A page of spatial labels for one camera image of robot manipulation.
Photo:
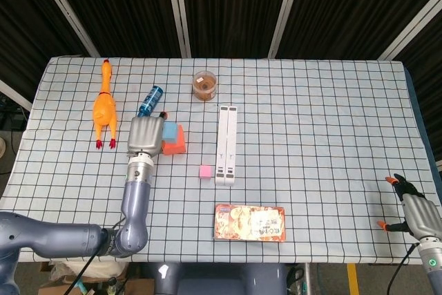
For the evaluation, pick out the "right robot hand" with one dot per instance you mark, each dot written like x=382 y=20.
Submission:
x=424 y=219

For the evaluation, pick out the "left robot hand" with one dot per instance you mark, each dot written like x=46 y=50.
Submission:
x=145 y=134

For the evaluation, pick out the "light blue foam cube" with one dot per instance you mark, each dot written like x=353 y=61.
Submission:
x=170 y=132

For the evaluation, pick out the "pink foam cube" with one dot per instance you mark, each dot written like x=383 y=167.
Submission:
x=205 y=172

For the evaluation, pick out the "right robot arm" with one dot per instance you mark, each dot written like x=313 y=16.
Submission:
x=433 y=267

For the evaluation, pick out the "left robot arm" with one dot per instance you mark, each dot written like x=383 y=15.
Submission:
x=134 y=205

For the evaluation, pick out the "orange foam cube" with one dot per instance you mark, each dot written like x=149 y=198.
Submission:
x=177 y=148

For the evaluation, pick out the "blue spray bottle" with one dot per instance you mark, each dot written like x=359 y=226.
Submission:
x=151 y=99

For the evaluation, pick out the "yellow rubber chicken toy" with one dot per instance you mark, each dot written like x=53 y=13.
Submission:
x=104 y=108

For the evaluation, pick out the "clear jar of rubber bands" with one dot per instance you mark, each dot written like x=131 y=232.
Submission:
x=204 y=86

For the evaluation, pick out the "white folding stand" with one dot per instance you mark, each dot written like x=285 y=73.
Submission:
x=226 y=143

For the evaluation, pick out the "orange snack box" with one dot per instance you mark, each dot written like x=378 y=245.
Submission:
x=248 y=223

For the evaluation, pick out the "checked light blue tablecloth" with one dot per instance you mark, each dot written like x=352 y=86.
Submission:
x=310 y=136

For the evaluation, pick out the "clear plastic bag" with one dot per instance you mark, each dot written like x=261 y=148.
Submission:
x=103 y=269

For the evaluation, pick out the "grey robot torso base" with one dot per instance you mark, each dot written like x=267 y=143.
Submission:
x=214 y=279

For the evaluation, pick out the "white frame post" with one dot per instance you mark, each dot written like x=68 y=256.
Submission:
x=411 y=25
x=177 y=8
x=286 y=8
x=65 y=10

